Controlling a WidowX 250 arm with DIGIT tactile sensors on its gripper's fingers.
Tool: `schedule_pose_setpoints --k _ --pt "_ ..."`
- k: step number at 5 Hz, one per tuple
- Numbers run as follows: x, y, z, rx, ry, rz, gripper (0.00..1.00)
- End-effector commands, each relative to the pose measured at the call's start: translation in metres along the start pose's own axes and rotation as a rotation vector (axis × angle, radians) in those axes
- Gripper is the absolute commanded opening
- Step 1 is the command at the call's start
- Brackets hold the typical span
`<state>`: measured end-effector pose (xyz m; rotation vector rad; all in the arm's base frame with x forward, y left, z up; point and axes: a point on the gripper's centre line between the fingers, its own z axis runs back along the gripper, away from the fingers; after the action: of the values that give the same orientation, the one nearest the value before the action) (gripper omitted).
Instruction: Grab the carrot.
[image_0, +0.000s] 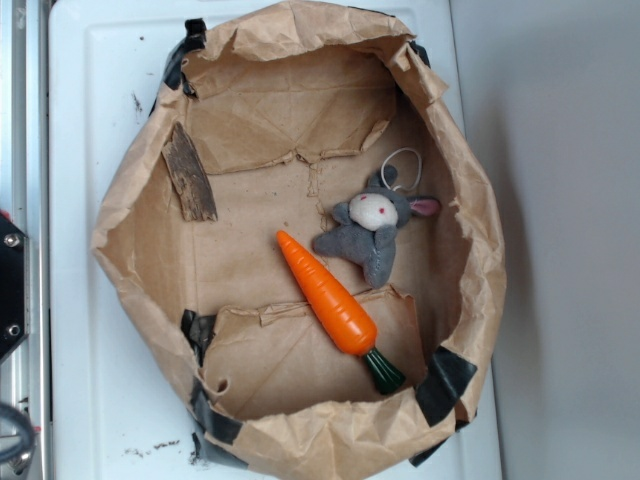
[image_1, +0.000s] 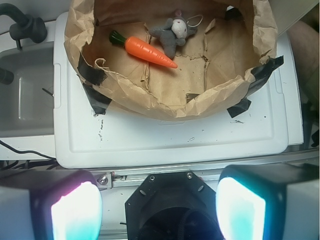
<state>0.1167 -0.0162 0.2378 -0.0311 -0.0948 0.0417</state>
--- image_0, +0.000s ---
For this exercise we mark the orange plastic toy carrot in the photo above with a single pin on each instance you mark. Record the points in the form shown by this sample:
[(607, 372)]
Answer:
[(343, 318)]

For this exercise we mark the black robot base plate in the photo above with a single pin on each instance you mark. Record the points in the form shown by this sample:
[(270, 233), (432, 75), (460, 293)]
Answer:
[(12, 287)]

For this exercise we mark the aluminium frame rail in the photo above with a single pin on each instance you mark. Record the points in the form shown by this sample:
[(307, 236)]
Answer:
[(26, 445)]

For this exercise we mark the brown bark wood piece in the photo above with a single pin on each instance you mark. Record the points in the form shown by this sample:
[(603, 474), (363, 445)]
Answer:
[(188, 177)]

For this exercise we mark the brown paper lined box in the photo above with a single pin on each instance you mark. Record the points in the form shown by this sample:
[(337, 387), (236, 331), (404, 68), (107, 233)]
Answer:
[(291, 109)]

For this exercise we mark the grey plush bunny keychain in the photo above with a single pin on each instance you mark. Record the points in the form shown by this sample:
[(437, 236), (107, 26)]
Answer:
[(368, 224)]

